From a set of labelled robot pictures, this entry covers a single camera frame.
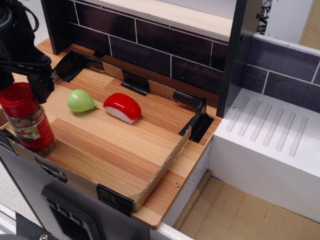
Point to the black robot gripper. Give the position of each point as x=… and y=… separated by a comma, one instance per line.
x=20, y=55

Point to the red-capped basil spice bottle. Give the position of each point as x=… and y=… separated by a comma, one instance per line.
x=27, y=118

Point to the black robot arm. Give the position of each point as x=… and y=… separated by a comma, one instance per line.
x=16, y=20

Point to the taped cardboard fence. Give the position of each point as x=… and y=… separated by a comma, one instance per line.
x=119, y=163

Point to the green toy pear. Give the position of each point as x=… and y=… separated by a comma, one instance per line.
x=80, y=101

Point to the red toy sushi piece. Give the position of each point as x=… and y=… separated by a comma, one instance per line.
x=123, y=107

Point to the white grooved sink drainboard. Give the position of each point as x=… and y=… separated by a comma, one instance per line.
x=270, y=149

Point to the dark grey vertical post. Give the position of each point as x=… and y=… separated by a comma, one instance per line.
x=244, y=26

